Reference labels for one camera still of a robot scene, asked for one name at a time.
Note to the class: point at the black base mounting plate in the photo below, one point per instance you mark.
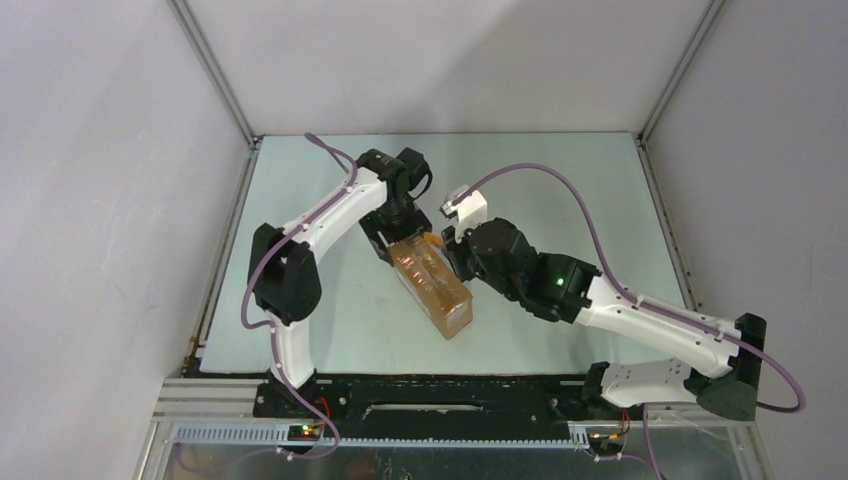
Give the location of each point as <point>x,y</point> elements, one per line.
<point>443,407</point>

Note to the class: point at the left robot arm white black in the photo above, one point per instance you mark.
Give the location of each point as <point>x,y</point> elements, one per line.
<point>376,196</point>

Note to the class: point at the brown cardboard express box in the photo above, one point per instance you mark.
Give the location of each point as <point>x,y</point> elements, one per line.
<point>445,300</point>

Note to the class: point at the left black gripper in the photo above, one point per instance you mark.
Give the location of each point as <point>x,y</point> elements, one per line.
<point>416,224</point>

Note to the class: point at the left controller board with leds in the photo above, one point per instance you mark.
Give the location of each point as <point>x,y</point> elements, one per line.
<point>304,433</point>

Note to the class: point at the left aluminium frame post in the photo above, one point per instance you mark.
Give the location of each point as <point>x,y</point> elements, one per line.
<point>204,52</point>

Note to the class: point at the right controller board with leds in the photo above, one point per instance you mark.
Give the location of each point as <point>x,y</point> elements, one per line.
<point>606,447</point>

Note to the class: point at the right aluminium frame post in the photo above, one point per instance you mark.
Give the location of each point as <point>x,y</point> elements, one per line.
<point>706,24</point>

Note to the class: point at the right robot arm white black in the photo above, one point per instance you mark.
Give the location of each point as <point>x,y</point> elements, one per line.
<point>710,360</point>

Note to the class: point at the aluminium frame post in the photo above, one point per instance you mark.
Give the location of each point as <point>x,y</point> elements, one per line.
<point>204,52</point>
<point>706,24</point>

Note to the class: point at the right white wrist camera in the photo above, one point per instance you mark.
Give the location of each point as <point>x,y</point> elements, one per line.
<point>467,208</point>

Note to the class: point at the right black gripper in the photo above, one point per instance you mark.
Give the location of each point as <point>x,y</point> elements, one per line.
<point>454,250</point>

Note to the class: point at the controller board with leds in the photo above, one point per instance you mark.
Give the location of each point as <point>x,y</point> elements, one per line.
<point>304,433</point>
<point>606,447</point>

